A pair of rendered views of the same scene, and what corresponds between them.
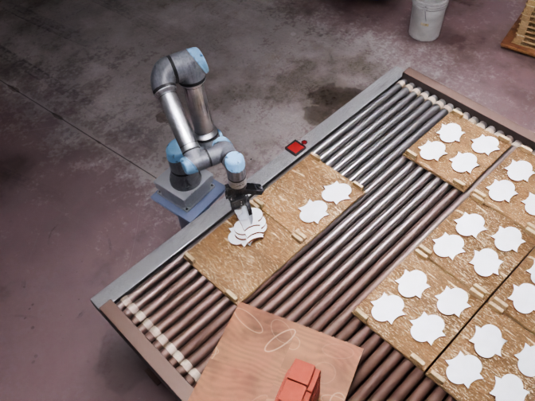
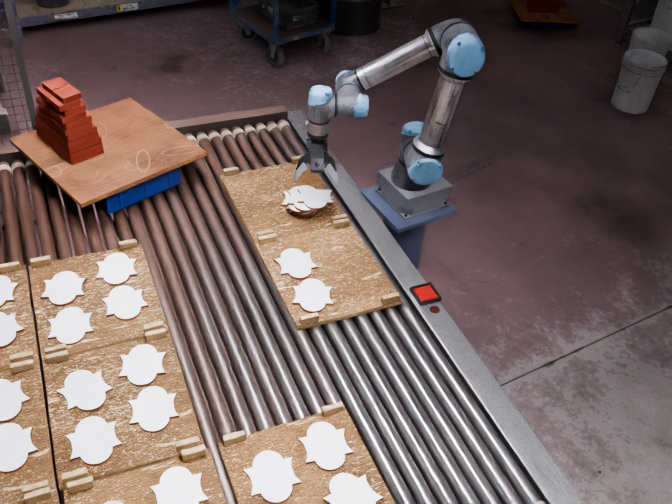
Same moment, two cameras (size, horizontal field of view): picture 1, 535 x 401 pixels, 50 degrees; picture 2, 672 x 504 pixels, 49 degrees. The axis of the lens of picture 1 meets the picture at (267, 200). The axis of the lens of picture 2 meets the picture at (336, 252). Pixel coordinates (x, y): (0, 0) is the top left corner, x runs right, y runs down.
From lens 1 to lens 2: 290 cm
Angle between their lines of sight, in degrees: 68
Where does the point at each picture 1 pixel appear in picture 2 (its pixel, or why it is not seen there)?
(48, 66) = not seen: outside the picture
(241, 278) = (248, 186)
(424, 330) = (63, 283)
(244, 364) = (142, 137)
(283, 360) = (121, 156)
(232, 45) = not seen: outside the picture
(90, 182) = (591, 285)
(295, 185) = (350, 265)
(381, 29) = not seen: outside the picture
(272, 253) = (261, 214)
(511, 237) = (91, 444)
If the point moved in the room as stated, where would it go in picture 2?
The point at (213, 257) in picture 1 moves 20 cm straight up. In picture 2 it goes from (289, 176) to (290, 130)
